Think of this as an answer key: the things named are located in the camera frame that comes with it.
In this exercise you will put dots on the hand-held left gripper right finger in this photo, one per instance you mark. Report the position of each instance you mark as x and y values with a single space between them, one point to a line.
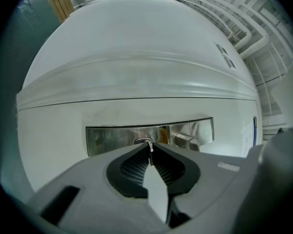
205 184

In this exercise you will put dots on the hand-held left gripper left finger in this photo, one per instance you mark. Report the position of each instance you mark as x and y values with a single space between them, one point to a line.
92 191

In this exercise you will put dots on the small metal key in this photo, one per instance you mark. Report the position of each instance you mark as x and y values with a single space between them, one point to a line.
151 155

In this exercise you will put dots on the blue wall sign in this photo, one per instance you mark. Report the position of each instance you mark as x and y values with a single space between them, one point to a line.
254 130

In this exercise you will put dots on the white paper notice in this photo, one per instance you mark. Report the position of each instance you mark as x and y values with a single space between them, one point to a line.
247 141

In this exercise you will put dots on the white ceiling pipes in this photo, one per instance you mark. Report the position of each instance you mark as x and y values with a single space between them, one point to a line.
254 28

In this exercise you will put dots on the small wall label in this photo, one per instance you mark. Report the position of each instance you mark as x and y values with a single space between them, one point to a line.
230 62
221 49

